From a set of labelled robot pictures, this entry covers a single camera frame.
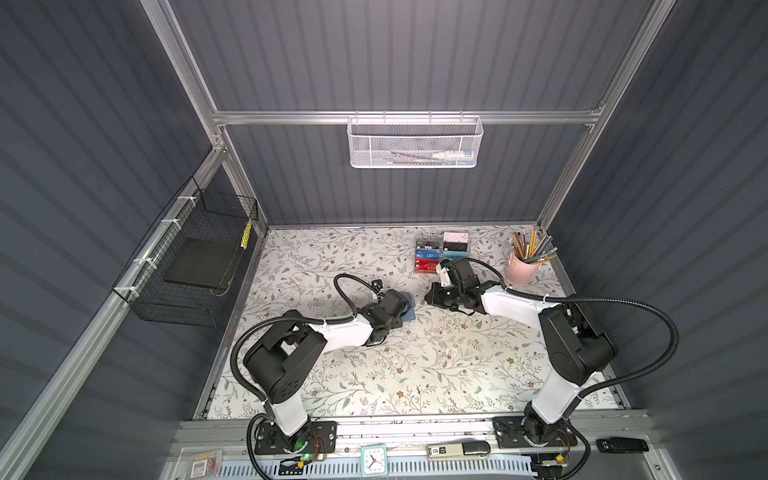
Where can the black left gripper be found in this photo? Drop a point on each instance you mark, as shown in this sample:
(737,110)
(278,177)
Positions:
(396,323)

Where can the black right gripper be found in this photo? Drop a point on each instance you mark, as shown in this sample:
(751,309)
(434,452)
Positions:
(434,298)

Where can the blue leather card holder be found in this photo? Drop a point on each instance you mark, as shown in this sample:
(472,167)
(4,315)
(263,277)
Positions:
(410,314)

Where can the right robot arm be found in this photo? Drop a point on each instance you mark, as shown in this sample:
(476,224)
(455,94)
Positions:
(575,346)

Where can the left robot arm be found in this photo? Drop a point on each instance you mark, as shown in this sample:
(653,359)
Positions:
(275,367)

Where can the red VIP card in stand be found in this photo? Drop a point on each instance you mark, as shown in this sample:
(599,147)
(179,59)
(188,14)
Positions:
(426,267)

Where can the clear acrylic card display stand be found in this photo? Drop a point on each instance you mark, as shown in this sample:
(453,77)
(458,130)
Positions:
(435,242)

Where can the blue VIP card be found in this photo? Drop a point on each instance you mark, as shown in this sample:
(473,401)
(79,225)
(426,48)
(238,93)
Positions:
(428,256)

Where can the black card with gold lines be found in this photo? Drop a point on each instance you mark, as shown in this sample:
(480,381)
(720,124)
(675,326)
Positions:
(455,246)

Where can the pink VIP card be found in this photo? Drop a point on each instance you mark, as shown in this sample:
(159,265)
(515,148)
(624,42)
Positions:
(456,237)

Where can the pink metal pencil bucket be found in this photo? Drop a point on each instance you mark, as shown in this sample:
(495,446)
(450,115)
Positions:
(519,273)

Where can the markers in mesh basket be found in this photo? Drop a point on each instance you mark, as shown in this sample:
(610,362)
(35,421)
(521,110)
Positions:
(447,157)

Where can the small white desk clock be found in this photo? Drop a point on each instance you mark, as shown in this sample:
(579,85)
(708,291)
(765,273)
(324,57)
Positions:
(374,461)

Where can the grey black handheld device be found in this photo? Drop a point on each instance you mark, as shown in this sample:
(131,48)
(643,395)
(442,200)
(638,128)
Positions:
(458,450)

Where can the black remote device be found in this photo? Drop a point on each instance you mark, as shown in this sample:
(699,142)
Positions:
(622,445)

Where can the small label packet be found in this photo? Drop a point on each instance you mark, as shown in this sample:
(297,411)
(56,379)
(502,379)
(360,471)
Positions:
(206,465)

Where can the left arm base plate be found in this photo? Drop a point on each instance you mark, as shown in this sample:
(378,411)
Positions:
(314,437)

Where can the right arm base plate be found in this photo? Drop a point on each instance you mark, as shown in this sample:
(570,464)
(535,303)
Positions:
(525,431)

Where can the white wire mesh basket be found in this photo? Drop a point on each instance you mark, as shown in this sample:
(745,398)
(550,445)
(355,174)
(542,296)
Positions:
(371,138)

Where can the black wire wall basket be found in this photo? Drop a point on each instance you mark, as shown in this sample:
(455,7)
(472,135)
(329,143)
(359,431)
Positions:
(191,270)

